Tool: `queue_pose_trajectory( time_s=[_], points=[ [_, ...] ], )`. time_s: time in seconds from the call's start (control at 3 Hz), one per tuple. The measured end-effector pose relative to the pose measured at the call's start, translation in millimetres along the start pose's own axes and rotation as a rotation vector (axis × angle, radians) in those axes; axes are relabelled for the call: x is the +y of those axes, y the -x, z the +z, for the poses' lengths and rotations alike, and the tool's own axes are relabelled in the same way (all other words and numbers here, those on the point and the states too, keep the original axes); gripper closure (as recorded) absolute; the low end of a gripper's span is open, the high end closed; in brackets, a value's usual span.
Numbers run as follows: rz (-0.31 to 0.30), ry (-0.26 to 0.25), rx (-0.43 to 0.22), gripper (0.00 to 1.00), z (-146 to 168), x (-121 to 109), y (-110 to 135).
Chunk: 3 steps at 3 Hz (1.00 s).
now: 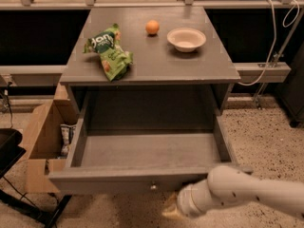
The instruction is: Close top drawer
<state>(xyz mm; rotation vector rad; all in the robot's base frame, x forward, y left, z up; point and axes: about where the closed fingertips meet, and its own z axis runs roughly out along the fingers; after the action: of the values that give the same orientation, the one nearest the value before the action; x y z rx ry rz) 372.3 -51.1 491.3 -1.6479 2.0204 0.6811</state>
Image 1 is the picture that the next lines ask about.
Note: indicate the snack packet in box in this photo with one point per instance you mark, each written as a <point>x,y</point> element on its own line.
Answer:
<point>67,132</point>

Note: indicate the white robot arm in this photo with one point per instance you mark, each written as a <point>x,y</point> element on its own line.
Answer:
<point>227,187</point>

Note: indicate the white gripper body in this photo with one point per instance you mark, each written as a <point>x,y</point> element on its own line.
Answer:
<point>184,202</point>

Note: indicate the cardboard box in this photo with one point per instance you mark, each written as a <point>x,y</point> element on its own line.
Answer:
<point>43,141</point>

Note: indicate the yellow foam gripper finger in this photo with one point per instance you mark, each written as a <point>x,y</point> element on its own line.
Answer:
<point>170,209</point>

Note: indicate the green chip bag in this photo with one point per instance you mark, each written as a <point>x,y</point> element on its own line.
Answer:
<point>107,44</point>

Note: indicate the grey drawer cabinet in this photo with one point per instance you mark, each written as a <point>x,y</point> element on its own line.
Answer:
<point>155,61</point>

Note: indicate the white bowl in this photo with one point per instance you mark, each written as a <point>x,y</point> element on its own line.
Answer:
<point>186,39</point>

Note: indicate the grey top drawer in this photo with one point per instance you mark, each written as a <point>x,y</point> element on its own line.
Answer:
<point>143,141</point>

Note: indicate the orange fruit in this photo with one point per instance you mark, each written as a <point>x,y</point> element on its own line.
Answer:
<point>152,27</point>

